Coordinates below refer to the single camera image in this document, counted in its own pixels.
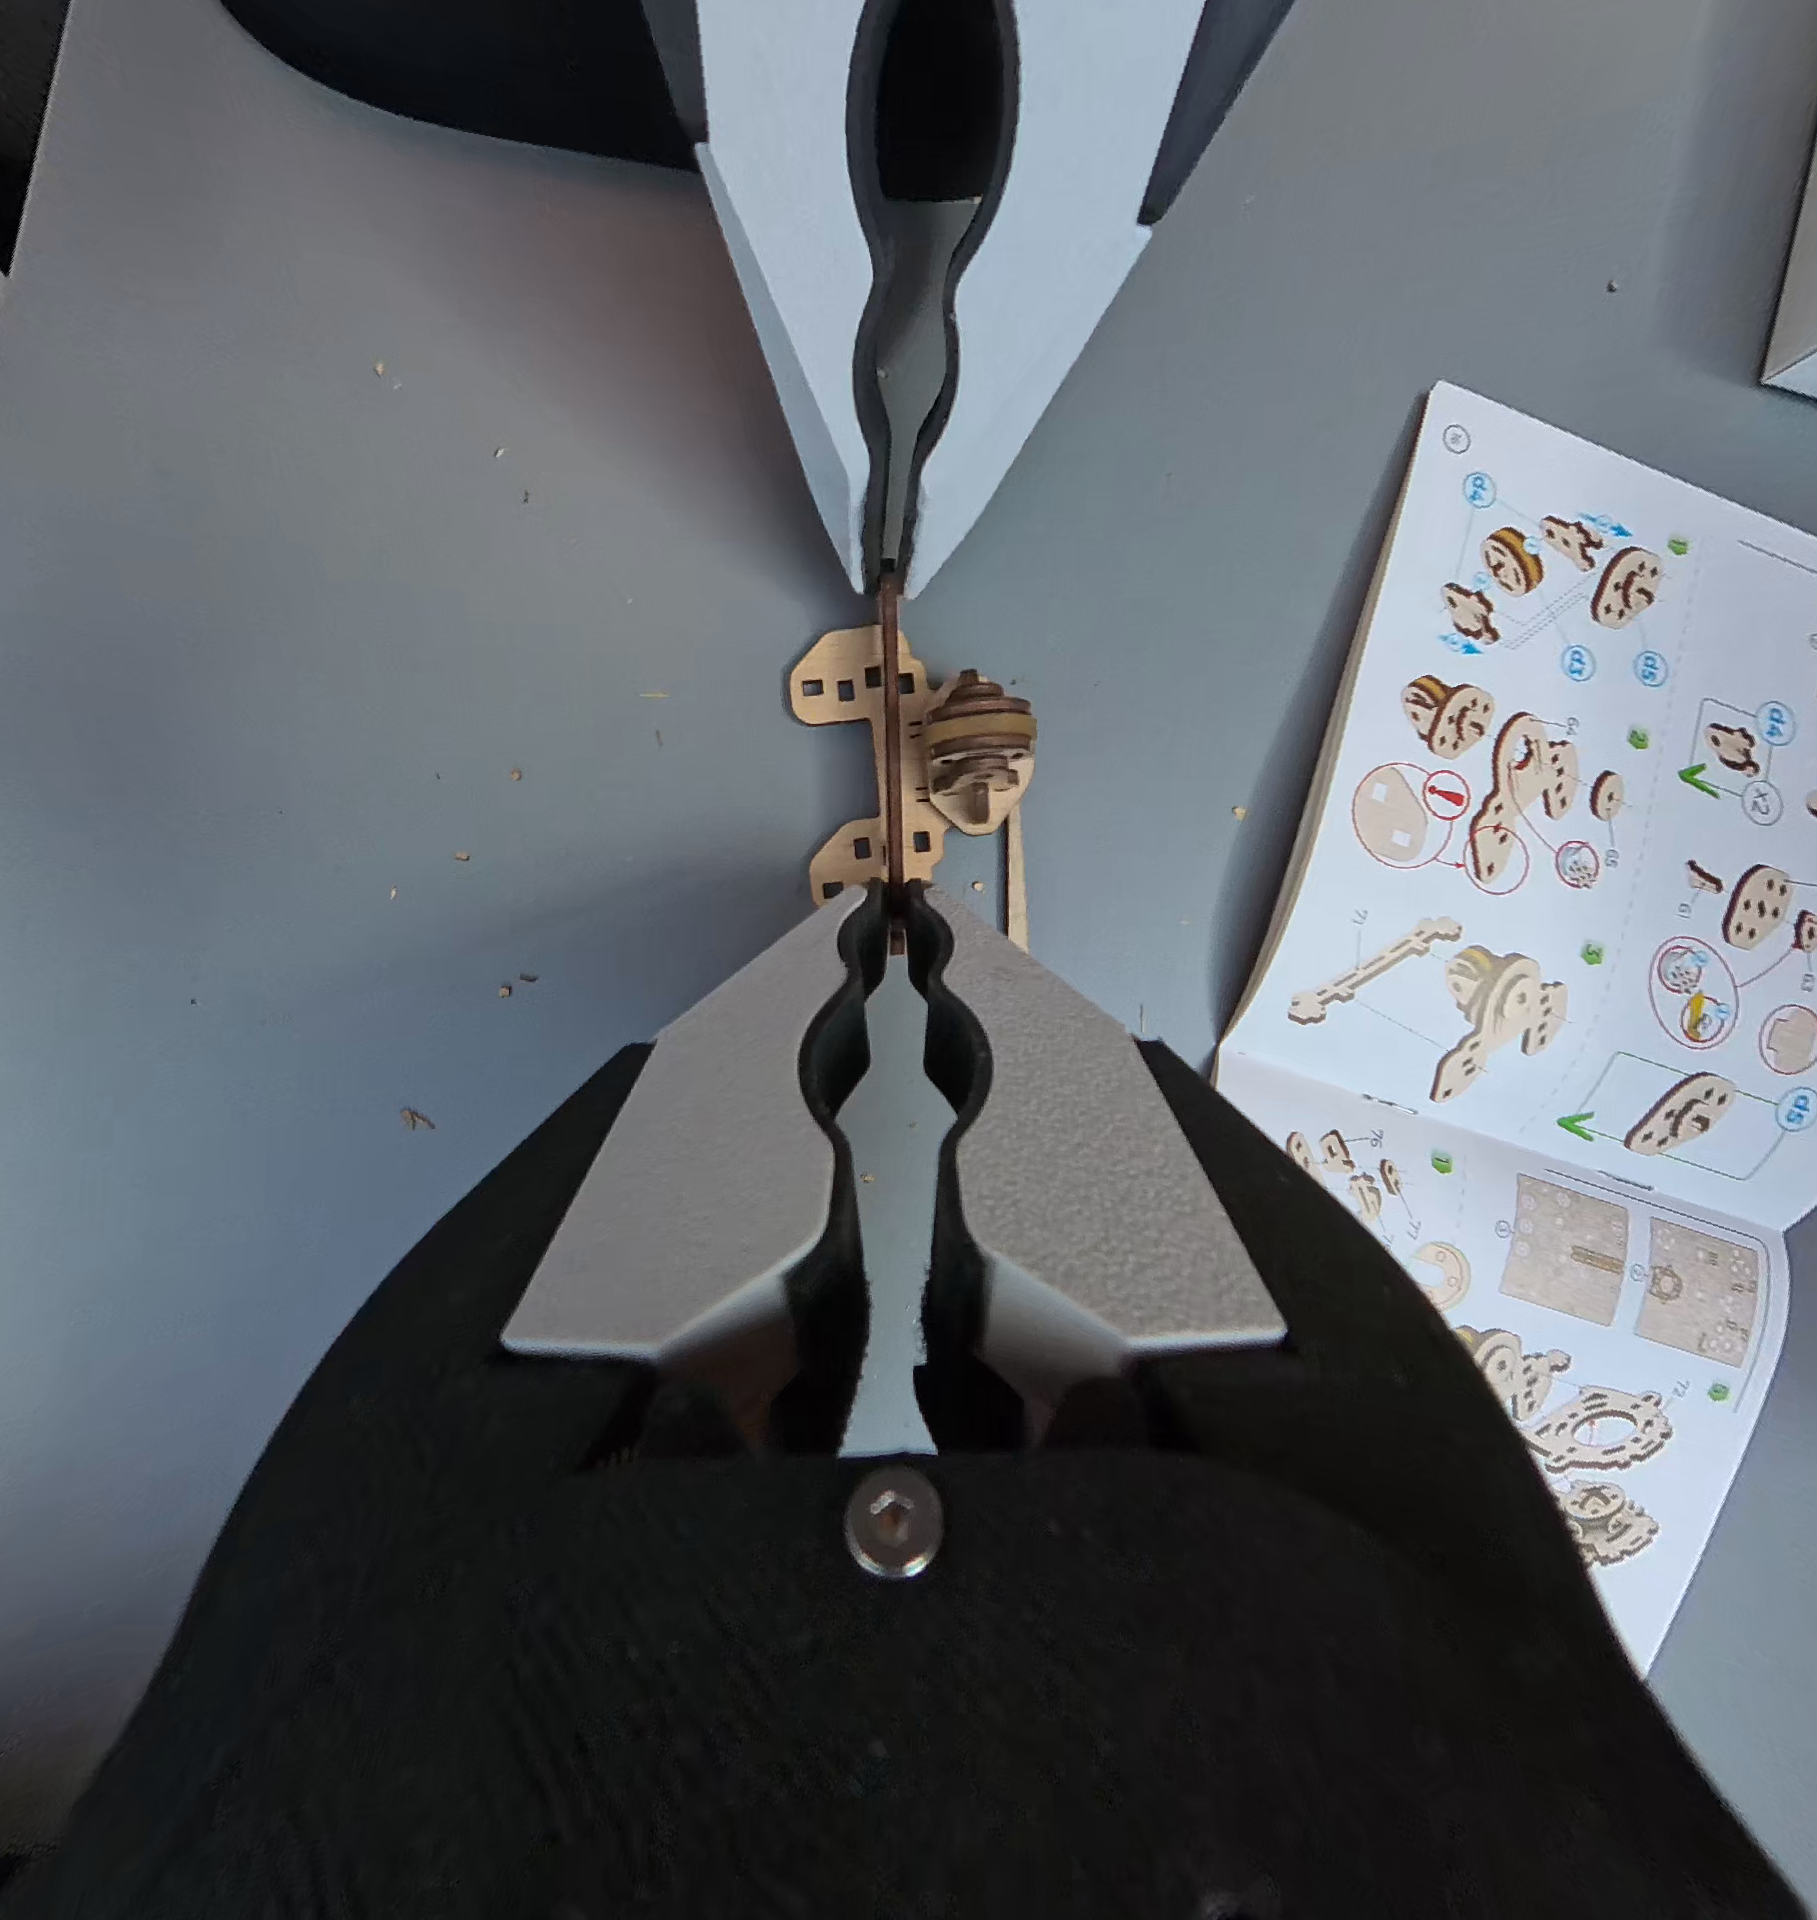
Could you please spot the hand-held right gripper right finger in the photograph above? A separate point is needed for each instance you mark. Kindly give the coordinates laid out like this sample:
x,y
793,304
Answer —
x,y
1104,1199

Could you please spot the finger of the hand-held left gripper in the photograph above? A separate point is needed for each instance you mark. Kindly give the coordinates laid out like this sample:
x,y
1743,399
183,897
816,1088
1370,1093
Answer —
x,y
782,225
1057,225

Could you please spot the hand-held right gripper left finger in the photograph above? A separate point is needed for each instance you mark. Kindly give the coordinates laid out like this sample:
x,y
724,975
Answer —
x,y
698,1199

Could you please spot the wooden model drum plate assembly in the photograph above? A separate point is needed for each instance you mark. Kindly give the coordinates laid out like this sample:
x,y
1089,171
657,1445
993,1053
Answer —
x,y
983,734

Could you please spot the wooden key-shaped strip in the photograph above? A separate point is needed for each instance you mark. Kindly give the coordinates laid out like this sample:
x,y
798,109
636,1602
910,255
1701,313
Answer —
x,y
893,749

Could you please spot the thin wooden stick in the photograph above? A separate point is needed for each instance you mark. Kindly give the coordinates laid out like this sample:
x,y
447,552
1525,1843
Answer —
x,y
1015,885

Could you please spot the black wrist rest pad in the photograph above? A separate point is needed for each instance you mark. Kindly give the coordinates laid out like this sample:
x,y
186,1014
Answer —
x,y
474,59

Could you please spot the open instruction booklet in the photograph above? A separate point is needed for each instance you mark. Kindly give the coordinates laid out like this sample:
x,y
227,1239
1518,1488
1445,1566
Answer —
x,y
1644,840

